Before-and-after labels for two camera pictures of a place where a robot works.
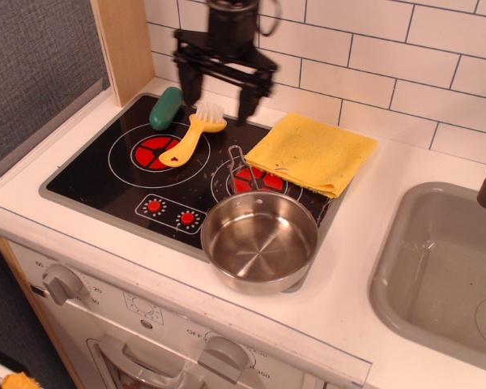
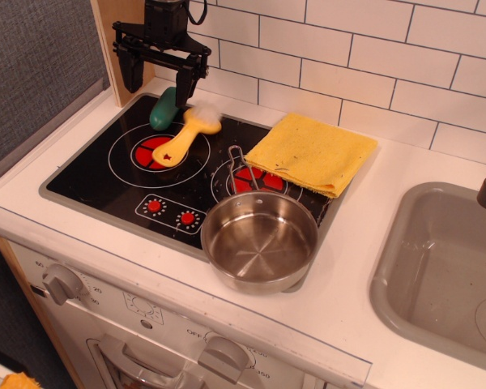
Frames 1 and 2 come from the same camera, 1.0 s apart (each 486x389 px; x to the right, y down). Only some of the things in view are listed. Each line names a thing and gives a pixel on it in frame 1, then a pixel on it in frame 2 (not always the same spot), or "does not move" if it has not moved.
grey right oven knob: (223, 357) does not move
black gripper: (229, 51) -> (164, 36)
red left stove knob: (154, 207) does not move
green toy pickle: (166, 108) does not move
